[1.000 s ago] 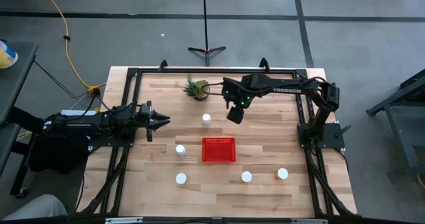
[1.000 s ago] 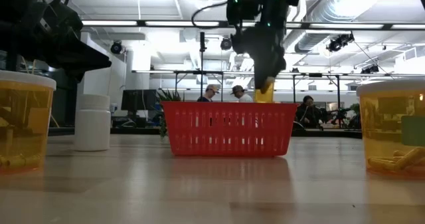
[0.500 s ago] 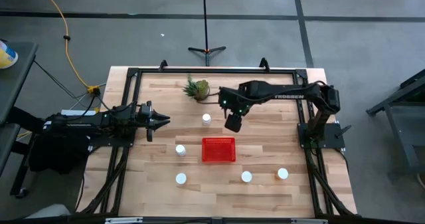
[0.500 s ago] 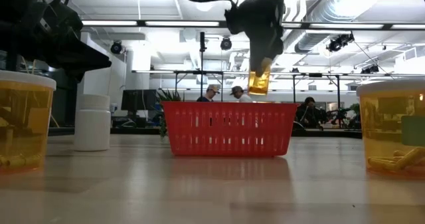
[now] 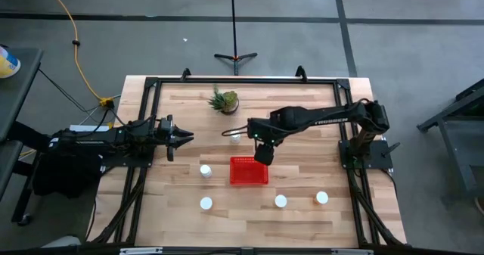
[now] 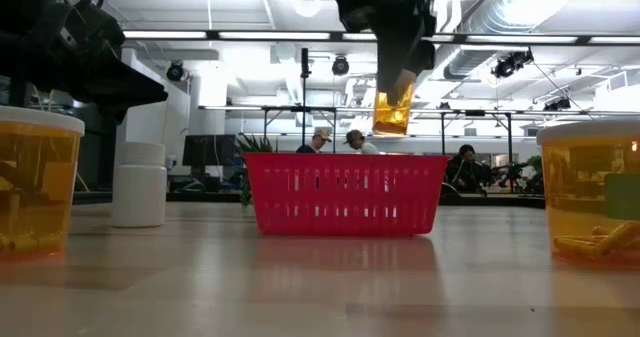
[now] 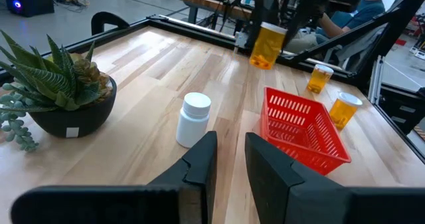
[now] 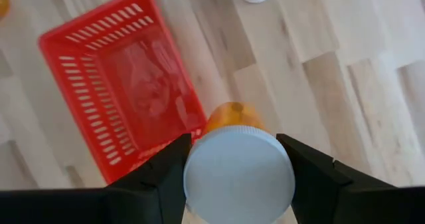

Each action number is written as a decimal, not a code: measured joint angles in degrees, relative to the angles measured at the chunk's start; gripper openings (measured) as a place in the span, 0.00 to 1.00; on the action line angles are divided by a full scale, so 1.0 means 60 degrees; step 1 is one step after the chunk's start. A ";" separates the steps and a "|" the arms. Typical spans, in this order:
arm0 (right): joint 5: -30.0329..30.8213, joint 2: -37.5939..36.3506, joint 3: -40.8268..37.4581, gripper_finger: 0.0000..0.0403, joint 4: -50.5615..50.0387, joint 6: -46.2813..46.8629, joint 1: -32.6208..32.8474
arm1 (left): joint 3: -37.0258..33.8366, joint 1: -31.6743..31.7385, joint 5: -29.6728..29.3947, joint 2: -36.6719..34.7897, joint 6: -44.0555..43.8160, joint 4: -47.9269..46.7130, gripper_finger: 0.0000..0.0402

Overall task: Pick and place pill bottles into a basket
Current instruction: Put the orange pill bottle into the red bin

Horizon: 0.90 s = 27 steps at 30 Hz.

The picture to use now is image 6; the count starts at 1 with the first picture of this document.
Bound person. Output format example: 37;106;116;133
295;128;332;154
444;144;489;194
343;129;380;155

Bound silver spiral ventilation duct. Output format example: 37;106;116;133
442;0;556;81

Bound black spotlight cluster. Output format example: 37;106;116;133
542;97;572;112
491;48;535;80

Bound red plastic slotted basket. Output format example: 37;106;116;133
243;151;451;237

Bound yellow capsule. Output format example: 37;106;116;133
553;236;601;259
594;220;640;256

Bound black ceiling spotlight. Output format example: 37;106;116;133
331;55;351;77
166;60;186;83

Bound round white pendant lamp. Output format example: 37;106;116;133
293;0;322;18

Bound green leafy plant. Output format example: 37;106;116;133
234;133;279;208

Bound office desk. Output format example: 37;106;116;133
152;172;236;194

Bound white plastic pill bottle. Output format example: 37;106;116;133
110;141;169;229

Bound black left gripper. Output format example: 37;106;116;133
0;0;169;125

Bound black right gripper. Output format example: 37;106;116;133
334;0;441;106

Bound thin black pole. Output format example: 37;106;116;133
299;47;312;154

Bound amber pill bottle green label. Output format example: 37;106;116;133
535;119;640;269

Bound black computer monitor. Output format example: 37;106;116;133
181;134;237;168

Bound black metal rig frame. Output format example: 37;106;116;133
439;109;515;193
262;105;339;153

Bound small amber pill bottle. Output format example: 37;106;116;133
372;69;417;137

